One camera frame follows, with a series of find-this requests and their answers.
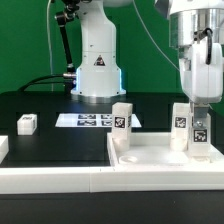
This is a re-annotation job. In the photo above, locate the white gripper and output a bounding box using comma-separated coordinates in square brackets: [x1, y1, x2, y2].
[179, 42, 223, 128]

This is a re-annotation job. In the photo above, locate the white square table top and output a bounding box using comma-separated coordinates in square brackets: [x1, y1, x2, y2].
[107, 132, 224, 166]

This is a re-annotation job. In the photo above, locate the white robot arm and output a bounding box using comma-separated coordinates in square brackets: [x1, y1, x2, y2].
[71, 0, 224, 127]

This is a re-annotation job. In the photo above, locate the apriltag base marker sheet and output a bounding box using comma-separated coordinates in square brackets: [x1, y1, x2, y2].
[55, 113, 141, 128]

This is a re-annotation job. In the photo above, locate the white front fence bar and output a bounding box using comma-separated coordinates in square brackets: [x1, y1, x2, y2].
[0, 167, 224, 194]

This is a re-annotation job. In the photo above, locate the white left fence piece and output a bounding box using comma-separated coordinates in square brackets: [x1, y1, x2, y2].
[0, 135, 9, 164]

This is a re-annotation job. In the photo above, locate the black cable bundle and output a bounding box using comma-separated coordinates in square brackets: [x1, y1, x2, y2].
[18, 73, 73, 93]

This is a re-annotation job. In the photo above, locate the white thin cable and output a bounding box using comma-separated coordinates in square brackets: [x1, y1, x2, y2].
[46, 0, 55, 92]

